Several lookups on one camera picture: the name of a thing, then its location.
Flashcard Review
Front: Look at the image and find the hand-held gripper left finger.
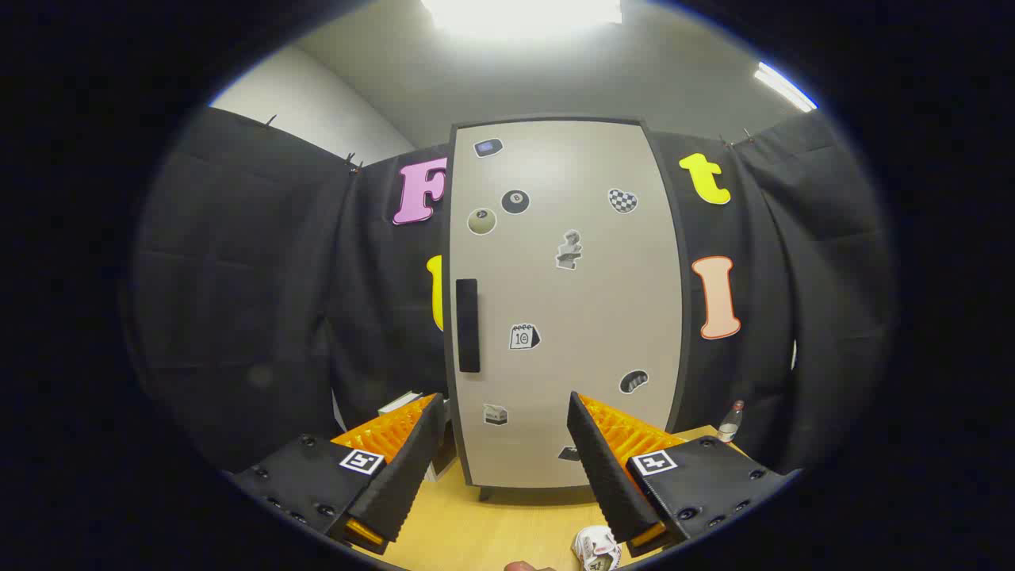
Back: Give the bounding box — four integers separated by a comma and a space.
228, 393, 446, 556

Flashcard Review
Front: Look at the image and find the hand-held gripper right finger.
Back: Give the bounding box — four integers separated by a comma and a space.
566, 391, 803, 558

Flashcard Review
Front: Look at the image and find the white canvas shoe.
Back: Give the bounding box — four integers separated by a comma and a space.
571, 524, 624, 571

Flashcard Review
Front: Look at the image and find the beige shoe cabinet door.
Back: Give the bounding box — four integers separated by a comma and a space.
449, 121, 683, 489

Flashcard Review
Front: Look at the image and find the dark grey shoe cabinet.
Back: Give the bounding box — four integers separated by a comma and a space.
444, 115, 692, 502

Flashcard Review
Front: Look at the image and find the small bottle with red label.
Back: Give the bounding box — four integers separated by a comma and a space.
717, 400, 745, 444

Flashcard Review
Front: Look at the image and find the narrow ceiling light strip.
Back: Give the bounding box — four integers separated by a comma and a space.
753, 61, 818, 113

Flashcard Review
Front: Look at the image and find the large ceiling light panel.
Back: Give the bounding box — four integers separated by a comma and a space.
420, 0, 624, 40

